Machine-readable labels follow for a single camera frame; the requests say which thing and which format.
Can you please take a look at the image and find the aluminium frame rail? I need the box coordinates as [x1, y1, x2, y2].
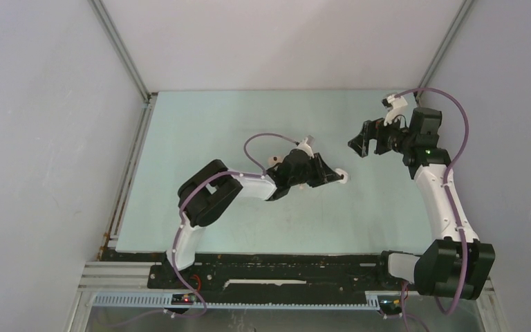
[78, 261, 153, 291]

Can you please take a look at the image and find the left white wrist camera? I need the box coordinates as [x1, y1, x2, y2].
[296, 135, 315, 158]

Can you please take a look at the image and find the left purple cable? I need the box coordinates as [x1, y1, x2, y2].
[170, 133, 299, 319]

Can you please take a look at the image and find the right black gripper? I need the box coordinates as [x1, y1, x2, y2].
[348, 111, 416, 158]

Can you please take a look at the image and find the white earbud charging case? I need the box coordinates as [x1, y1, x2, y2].
[335, 168, 349, 184]

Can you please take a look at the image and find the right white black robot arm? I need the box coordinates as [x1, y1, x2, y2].
[348, 107, 495, 300]

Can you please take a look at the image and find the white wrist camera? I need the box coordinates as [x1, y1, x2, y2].
[382, 94, 408, 127]
[296, 135, 315, 158]

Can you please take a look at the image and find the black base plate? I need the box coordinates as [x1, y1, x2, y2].
[102, 250, 403, 307]

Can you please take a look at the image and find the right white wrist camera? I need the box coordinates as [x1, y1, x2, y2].
[382, 94, 408, 127]

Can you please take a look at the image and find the white slotted cable duct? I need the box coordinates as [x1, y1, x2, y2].
[91, 292, 380, 311]

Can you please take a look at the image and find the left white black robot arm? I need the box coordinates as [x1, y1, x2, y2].
[164, 149, 348, 288]

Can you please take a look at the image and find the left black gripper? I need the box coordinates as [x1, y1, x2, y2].
[288, 152, 340, 187]

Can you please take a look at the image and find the pink earbud charging case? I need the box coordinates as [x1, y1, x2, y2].
[268, 156, 283, 167]

